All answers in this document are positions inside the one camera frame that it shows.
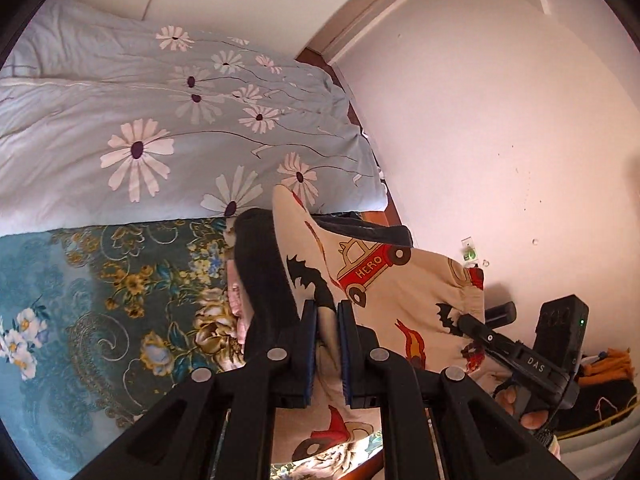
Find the cream car print garment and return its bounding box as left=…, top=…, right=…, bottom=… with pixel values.
left=272, top=185, right=506, bottom=464

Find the orange yellow clothes pile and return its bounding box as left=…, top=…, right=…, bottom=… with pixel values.
left=555, top=348, right=639, bottom=436

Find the pile of folded clothes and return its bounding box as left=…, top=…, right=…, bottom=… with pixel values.
left=227, top=259, right=253, bottom=346

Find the person right hand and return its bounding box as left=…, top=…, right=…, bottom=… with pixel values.
left=491, top=378, right=561, bottom=456

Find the teal floral blanket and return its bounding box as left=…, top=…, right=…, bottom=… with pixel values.
left=1, top=218, right=247, bottom=479

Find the light blue daisy quilt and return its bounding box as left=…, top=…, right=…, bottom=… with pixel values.
left=1, top=0, right=359, bottom=235

